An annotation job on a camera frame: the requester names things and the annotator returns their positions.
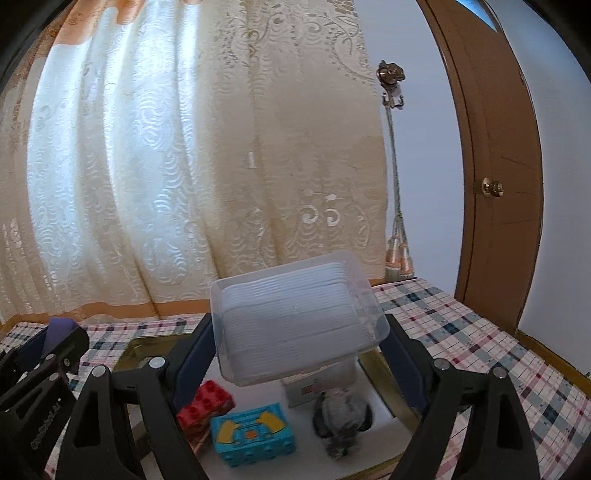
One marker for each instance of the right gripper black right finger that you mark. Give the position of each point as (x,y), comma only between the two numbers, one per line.
(498,443)

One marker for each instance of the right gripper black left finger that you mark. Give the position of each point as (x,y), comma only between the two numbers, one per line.
(99,443)

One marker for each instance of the purple rectangular block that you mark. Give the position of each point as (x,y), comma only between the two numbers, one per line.
(57,330)

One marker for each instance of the clear plastic lidded box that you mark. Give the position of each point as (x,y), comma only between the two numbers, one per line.
(294,318)

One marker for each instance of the red toy brick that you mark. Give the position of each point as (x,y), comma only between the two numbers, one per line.
(209,401)

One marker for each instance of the plaid tablecloth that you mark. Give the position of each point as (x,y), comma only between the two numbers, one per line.
(557,411)

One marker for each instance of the grey furry toy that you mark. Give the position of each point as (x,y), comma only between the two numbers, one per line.
(339,417)

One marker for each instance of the blue toy brick block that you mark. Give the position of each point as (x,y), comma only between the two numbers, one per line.
(251,436)

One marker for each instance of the white box with red label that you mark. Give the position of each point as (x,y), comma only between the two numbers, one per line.
(304,388)

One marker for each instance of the brown wooden door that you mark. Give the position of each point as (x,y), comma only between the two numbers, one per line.
(499,140)

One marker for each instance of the brass door knob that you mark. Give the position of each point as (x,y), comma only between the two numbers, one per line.
(492,188)

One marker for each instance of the cream lace curtain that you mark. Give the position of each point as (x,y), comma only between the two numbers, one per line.
(150,148)

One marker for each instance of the metal flower wall hook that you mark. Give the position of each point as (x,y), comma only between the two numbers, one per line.
(390,76)

